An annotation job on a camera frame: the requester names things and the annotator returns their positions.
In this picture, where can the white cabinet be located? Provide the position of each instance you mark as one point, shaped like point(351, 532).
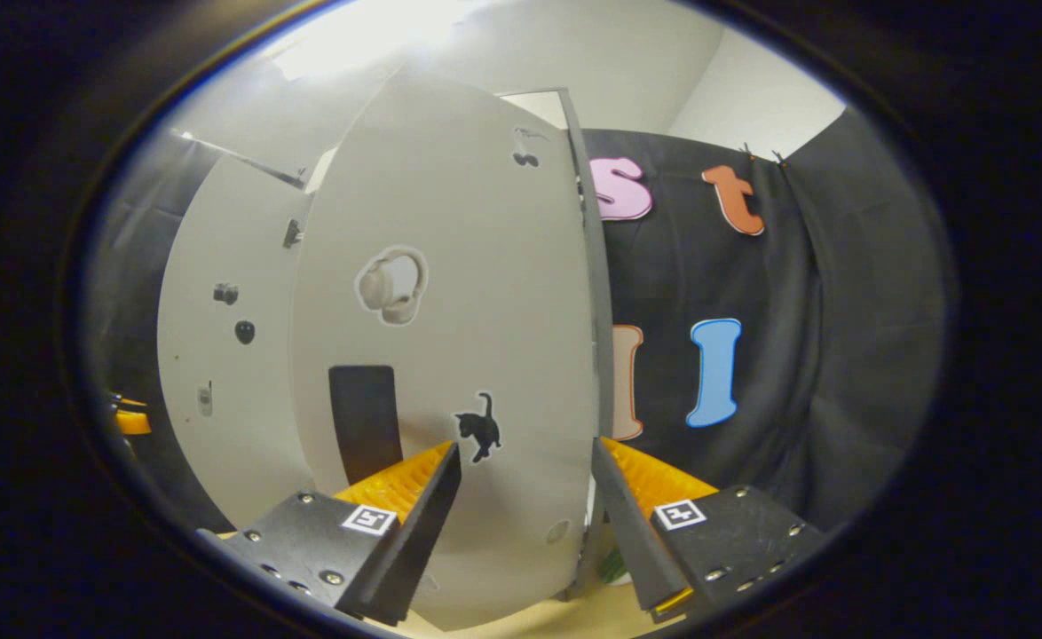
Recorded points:
point(596, 284)

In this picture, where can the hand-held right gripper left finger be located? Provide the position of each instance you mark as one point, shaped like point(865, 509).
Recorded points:
point(423, 524)

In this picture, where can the white cabinet door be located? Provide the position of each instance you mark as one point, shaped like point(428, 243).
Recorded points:
point(485, 266)
point(219, 355)

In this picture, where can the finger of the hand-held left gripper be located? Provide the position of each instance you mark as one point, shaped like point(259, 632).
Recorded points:
point(133, 422)

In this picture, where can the watermelon slice toy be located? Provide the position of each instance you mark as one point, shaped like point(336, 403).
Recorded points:
point(614, 565)

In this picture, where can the black backdrop cloth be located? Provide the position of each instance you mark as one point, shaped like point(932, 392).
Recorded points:
point(840, 311)

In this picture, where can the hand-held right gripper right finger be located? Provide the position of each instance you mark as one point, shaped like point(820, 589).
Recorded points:
point(632, 532)

